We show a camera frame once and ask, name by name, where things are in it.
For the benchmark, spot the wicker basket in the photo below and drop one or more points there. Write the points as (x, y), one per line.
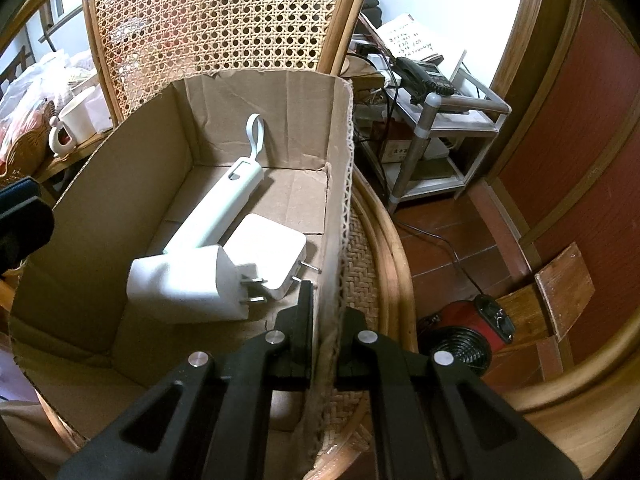
(30, 150)

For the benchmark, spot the white mug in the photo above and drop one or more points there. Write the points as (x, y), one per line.
(80, 115)

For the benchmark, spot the rattan armchair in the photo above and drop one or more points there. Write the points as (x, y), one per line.
(225, 15)

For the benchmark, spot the metal shelf cart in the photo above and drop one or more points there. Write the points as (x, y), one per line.
(425, 125)

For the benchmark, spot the thick white charger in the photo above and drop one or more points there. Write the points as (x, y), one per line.
(185, 282)

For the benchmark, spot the wooden board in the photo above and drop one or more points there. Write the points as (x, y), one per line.
(565, 280)

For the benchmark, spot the handwritten notebook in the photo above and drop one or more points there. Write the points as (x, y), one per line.
(405, 35)

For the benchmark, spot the cardboard box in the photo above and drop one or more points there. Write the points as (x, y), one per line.
(100, 200)

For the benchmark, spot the light blue handheld device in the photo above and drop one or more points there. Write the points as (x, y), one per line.
(220, 205)

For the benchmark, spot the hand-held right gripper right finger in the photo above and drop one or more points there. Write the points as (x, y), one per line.
(350, 355)

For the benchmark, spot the red fan heater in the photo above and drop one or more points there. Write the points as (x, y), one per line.
(465, 320)

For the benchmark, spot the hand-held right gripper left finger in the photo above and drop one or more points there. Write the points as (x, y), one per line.
(295, 350)

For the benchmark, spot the clear plastic bag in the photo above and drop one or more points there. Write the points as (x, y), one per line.
(30, 85)

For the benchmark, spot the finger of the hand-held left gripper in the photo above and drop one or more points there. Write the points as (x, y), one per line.
(22, 225)

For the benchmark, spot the wooden door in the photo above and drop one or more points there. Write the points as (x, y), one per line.
(590, 135)

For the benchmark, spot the black telephone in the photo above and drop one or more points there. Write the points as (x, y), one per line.
(420, 77)

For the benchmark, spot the wooden table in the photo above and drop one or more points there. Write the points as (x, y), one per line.
(75, 152)

